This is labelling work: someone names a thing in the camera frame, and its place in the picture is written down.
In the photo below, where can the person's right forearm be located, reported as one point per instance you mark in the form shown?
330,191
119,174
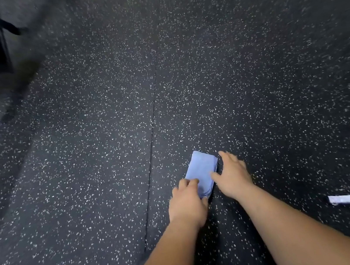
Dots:
310,232

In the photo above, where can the person's left hand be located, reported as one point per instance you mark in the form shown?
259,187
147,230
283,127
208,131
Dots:
188,206

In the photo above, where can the person's right hand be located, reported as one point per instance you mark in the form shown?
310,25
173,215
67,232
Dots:
234,177

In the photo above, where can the person's left forearm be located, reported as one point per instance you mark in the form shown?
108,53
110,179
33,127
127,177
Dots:
169,260

